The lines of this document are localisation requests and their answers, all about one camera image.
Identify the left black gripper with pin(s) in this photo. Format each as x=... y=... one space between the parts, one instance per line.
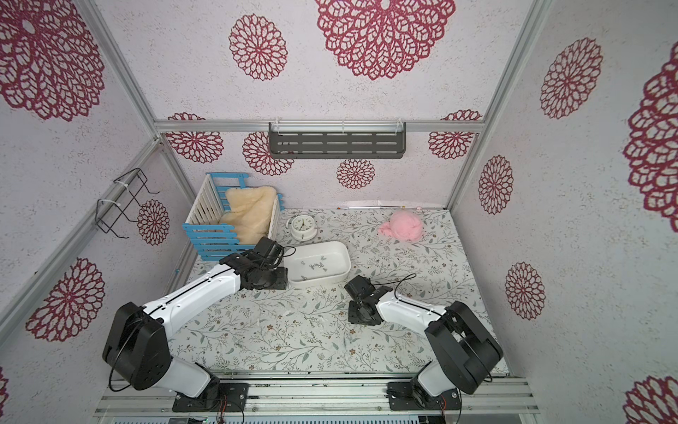
x=281 y=281

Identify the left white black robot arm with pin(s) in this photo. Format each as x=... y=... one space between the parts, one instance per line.
x=137 y=347

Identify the blue white slatted crate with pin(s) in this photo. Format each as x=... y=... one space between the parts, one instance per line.
x=211 y=239

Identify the white round alarm clock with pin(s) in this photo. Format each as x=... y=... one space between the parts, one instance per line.
x=302 y=228

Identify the black wire wall rack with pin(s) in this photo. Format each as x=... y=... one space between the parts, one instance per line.
x=109 y=211

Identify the cream fluffy cloth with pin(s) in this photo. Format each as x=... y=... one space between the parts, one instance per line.
x=250 y=213

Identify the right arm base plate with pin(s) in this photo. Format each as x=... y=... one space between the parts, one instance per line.
x=405 y=397

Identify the white plastic storage box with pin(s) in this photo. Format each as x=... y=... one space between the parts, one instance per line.
x=318 y=264

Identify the aluminium front rail frame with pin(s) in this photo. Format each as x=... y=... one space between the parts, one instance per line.
x=351 y=394

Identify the grey wall shelf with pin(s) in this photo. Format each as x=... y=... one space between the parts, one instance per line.
x=340 y=144

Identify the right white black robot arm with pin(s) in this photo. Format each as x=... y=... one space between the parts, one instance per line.
x=465 y=352

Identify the pink plush toy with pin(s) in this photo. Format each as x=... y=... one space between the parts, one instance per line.
x=404 y=226

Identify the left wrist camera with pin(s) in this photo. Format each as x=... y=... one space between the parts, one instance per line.
x=268 y=253

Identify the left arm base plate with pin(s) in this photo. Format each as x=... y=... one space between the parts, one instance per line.
x=217 y=398

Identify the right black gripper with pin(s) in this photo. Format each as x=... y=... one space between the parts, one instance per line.
x=362 y=314

